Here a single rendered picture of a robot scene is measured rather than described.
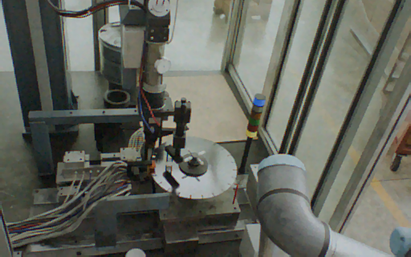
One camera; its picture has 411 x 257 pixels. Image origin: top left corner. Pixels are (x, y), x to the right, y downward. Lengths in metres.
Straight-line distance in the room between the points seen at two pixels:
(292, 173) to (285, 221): 0.12
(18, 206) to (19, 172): 0.18
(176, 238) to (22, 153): 0.81
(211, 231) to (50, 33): 0.99
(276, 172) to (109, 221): 0.67
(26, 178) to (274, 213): 1.17
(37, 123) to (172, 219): 0.61
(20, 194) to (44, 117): 0.33
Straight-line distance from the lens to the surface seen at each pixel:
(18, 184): 1.78
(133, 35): 1.23
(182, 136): 1.36
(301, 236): 0.86
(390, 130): 1.25
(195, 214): 1.50
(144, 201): 1.35
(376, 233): 2.91
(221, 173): 1.51
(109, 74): 2.03
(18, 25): 1.74
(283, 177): 0.92
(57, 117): 1.59
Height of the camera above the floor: 2.00
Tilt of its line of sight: 37 degrees down
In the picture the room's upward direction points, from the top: 9 degrees clockwise
